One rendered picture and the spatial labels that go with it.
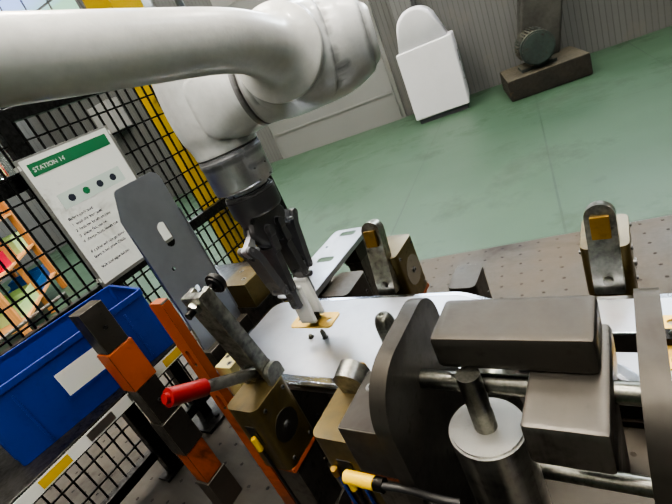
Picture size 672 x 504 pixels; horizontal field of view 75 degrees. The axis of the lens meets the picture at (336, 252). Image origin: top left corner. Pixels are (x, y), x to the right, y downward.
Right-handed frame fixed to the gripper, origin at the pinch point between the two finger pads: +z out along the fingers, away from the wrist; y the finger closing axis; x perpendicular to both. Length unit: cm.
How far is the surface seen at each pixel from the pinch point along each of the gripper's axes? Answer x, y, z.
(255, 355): -2.2, -14.7, -2.1
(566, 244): -27, 73, 38
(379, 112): 302, 651, 85
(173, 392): -1.3, -25.7, -6.8
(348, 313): -1.8, 6.2, 7.8
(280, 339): 9.3, -0.8, 7.8
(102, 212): 54, 8, -21
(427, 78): 179, 577, 49
